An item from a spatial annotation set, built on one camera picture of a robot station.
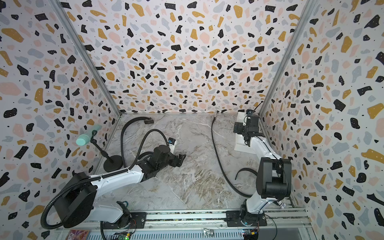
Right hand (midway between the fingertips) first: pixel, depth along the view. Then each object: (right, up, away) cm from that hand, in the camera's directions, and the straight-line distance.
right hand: (247, 123), depth 93 cm
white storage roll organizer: (-4, -14, +5) cm, 15 cm away
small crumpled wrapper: (+14, -43, -15) cm, 48 cm away
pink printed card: (-85, -52, -24) cm, 103 cm away
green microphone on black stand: (-83, -25, 0) cm, 87 cm away
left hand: (-40, -17, -7) cm, 44 cm away
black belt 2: (-2, -29, -2) cm, 29 cm away
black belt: (-69, +3, +20) cm, 72 cm away
